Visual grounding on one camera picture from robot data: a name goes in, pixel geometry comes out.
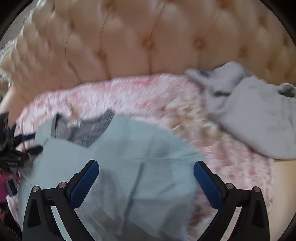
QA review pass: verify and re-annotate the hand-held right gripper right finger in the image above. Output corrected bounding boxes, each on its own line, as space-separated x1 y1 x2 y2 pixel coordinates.
194 161 270 241

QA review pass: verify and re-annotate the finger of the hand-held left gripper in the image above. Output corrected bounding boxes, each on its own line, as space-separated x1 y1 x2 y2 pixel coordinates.
13 134 36 145
16 146 43 160

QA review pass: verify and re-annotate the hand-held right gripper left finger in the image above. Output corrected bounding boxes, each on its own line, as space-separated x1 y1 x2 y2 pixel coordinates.
22 160 102 241

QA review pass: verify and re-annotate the light green shirt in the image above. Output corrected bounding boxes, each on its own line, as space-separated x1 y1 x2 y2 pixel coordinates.
17 110 206 241

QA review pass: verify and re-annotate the grey garment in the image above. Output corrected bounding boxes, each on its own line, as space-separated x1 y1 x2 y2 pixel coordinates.
185 61 296 160

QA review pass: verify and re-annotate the pink floral blanket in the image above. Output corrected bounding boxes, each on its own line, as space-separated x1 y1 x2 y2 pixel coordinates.
9 73 278 241

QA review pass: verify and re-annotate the beige tufted leather sofa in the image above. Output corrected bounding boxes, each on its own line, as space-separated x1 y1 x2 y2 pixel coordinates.
0 0 296 232

